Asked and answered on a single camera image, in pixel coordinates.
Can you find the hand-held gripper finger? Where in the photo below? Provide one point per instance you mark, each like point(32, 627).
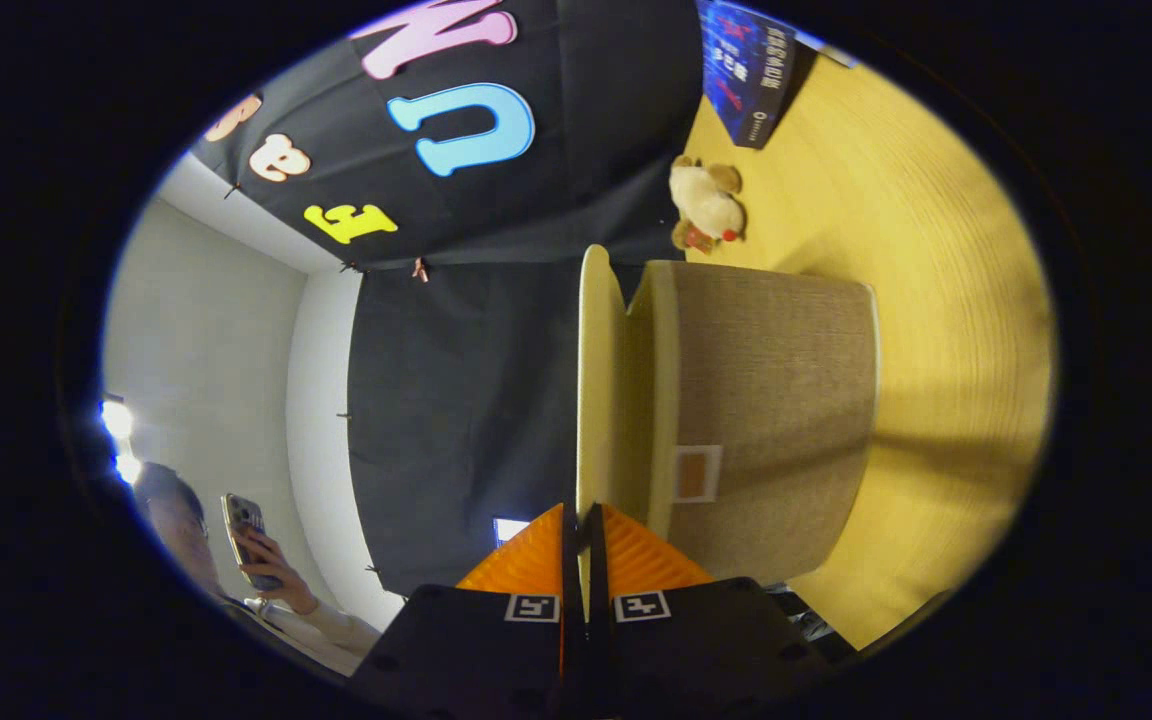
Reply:
point(596, 650)
point(572, 650)

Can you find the beige fabric storage box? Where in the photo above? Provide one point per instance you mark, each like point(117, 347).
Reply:
point(766, 400)

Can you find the lit monitor screen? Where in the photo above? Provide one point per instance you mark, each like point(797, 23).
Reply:
point(511, 530)

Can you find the pink clip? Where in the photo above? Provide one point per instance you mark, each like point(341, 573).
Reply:
point(420, 270)

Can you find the beige plush dog toy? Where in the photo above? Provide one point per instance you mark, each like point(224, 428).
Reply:
point(706, 205)

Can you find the bright lamp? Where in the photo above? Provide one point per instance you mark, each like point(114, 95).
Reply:
point(128, 468)
point(117, 420)

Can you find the dark blue book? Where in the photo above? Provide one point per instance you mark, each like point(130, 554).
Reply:
point(748, 70)

